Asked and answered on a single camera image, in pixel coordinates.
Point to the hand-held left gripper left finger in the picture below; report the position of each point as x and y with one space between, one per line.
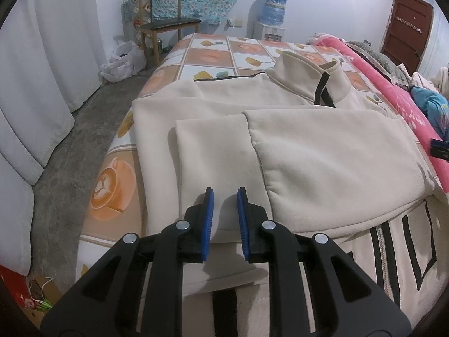
207 224

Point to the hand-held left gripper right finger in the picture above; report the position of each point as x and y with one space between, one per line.
242 224

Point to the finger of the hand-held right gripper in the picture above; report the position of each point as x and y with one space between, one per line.
440 151

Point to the beige jacket with black trim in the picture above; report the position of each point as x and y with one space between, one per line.
298 147

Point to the blue floral cloth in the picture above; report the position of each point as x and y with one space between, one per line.
435 108

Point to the pink floral blanket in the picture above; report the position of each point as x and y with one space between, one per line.
396 101

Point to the pale crumpled cloth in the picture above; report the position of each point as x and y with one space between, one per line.
422 80

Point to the brown wooden door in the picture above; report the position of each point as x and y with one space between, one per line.
407 28

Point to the cardboard box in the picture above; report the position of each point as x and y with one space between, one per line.
52 288

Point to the patterned checkered bed sheet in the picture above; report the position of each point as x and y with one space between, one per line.
210 56

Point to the white plastic bag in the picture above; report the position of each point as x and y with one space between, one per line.
121 66

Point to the white water dispenser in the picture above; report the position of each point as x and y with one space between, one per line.
270 31

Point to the red box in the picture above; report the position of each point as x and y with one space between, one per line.
14 288

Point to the wooden chair with dark seat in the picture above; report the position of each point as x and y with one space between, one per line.
172 24

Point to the blue water bottle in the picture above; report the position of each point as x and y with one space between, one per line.
275 10

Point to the white curtain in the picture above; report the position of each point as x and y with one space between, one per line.
42 77

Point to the patterned chair cushion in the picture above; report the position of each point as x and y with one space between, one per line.
138 10

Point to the white wall socket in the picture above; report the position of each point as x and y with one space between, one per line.
236 23

